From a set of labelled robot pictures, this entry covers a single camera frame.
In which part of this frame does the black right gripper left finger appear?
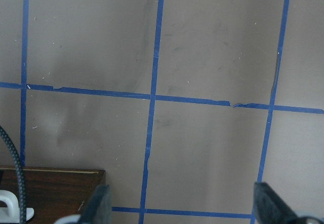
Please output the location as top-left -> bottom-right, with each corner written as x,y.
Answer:
80,185 -> 112,224

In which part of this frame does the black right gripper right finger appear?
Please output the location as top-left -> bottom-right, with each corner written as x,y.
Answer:
254,183 -> 302,224

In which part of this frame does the wooden drawer with white handle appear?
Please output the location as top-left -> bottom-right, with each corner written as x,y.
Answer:
1,167 -> 105,223

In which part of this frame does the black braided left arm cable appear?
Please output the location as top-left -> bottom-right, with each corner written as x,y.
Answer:
0,125 -> 27,224

